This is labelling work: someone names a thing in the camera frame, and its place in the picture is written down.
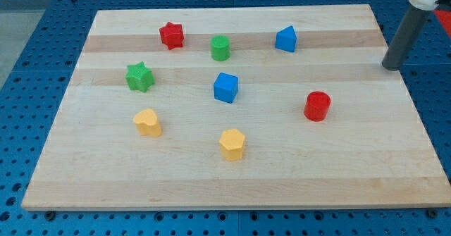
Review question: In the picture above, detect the yellow heart block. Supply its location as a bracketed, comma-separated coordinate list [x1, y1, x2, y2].
[133, 108, 162, 137]

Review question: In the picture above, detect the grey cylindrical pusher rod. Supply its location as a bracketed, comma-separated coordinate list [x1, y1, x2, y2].
[381, 5, 431, 71]

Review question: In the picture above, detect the yellow hexagon block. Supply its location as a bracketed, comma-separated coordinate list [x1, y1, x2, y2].
[219, 129, 246, 161]

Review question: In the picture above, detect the blue triangular prism block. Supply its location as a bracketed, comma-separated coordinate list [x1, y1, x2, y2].
[275, 25, 297, 53]

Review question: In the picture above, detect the green cylinder block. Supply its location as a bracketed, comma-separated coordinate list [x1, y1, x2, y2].
[210, 35, 230, 61]

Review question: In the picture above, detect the green star block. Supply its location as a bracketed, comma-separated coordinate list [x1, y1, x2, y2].
[125, 62, 155, 92]

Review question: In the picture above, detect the red cylinder block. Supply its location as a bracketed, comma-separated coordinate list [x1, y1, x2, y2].
[304, 91, 331, 122]

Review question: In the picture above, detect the blue cube block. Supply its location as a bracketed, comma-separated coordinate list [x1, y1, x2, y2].
[214, 73, 238, 104]

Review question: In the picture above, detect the red star block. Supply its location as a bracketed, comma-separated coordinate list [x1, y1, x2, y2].
[159, 22, 184, 50]

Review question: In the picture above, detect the wooden cutting board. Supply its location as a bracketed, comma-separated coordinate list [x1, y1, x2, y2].
[22, 4, 450, 211]

